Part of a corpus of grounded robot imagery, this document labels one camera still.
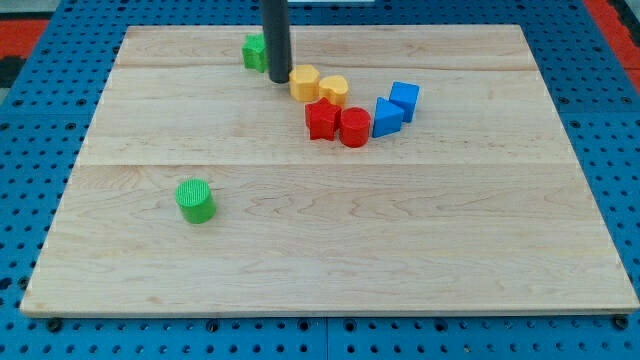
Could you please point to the green star block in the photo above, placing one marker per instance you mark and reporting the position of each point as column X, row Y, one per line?
column 254, row 53

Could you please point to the red star block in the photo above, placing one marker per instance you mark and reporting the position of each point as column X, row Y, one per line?
column 322, row 119

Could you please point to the red cylinder block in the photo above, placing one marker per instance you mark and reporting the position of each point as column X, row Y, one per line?
column 354, row 127

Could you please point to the blue triangle block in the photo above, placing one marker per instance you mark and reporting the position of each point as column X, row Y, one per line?
column 388, row 118

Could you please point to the yellow heart block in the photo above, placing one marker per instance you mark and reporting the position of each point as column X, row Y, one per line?
column 335, row 89

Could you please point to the yellow hexagon block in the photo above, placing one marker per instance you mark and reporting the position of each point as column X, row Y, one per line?
column 304, row 83

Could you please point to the blue cube block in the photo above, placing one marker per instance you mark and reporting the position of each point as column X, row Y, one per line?
column 405, row 96

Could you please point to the light wooden board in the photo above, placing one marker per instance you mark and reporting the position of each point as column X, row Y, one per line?
column 478, row 207

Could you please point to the green cylinder block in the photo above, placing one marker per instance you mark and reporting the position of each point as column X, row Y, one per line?
column 195, row 201

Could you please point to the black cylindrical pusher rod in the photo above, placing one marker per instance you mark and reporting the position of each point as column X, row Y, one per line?
column 276, row 30

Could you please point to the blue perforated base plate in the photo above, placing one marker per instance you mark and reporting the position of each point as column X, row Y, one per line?
column 48, row 109

